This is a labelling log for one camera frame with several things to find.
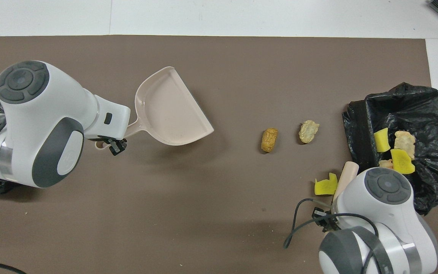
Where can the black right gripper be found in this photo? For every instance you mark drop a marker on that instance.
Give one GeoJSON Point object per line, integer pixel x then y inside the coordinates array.
{"type": "Point", "coordinates": [327, 220]}

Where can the notched yellow sponge piece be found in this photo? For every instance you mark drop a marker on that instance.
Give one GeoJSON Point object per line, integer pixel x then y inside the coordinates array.
{"type": "Point", "coordinates": [323, 187]}

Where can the beige hand brush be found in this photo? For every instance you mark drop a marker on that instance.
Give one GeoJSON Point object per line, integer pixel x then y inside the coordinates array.
{"type": "Point", "coordinates": [346, 177]}

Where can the beige plastic dustpan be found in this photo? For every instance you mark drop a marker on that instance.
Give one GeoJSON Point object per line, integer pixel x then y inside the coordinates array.
{"type": "Point", "coordinates": [169, 110]}

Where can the ribbed beige foam chunk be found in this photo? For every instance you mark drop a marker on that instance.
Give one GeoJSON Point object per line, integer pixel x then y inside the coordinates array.
{"type": "Point", "coordinates": [385, 163]}

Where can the pale beige foam chunk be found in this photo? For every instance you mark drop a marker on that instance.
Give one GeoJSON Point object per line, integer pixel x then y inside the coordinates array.
{"type": "Point", "coordinates": [308, 131]}

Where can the yellow sponge wedge with imprint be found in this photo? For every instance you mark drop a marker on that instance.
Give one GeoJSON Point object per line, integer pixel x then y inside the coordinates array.
{"type": "Point", "coordinates": [402, 163]}

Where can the small yellow sponge wedge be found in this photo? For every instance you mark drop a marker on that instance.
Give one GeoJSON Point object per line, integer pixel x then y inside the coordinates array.
{"type": "Point", "coordinates": [381, 140]}

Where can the orange brown foam lump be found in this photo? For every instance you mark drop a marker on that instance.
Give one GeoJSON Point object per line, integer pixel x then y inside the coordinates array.
{"type": "Point", "coordinates": [269, 140]}

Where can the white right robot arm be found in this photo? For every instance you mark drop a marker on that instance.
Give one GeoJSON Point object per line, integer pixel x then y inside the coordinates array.
{"type": "Point", "coordinates": [386, 213]}

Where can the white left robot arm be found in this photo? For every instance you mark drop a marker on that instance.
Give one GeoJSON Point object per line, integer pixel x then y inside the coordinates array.
{"type": "Point", "coordinates": [44, 114]}

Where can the brown table mat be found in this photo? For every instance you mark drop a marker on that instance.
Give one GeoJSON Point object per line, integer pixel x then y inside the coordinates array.
{"type": "Point", "coordinates": [242, 64]}

